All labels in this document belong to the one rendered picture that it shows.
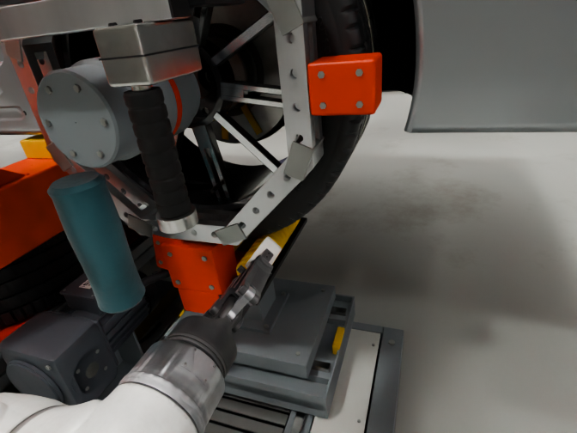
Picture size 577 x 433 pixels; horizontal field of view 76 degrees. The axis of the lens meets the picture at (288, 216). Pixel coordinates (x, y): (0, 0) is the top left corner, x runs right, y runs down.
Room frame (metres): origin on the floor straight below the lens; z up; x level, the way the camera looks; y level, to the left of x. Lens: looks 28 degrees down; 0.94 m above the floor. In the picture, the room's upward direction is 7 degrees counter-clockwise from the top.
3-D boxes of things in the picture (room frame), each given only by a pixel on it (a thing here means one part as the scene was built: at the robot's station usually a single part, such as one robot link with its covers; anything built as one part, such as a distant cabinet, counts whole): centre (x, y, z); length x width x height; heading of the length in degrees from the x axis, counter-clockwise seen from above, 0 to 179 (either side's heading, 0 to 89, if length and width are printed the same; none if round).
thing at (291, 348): (0.81, 0.13, 0.32); 0.40 x 0.30 x 0.28; 68
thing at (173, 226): (0.38, 0.12, 0.83); 0.04 x 0.04 x 0.16
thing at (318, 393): (0.81, 0.13, 0.13); 0.50 x 0.36 x 0.10; 68
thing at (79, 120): (0.59, 0.22, 0.85); 0.21 x 0.14 x 0.14; 158
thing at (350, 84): (0.54, -0.10, 0.85); 0.09 x 0.08 x 0.07; 68
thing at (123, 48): (0.40, 0.11, 0.93); 0.09 x 0.05 x 0.05; 158
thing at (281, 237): (0.70, 0.04, 0.51); 0.29 x 0.06 x 0.06; 158
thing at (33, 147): (1.03, 0.59, 0.70); 0.14 x 0.14 x 0.05; 68
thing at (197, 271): (0.69, 0.18, 0.48); 0.16 x 0.12 x 0.17; 158
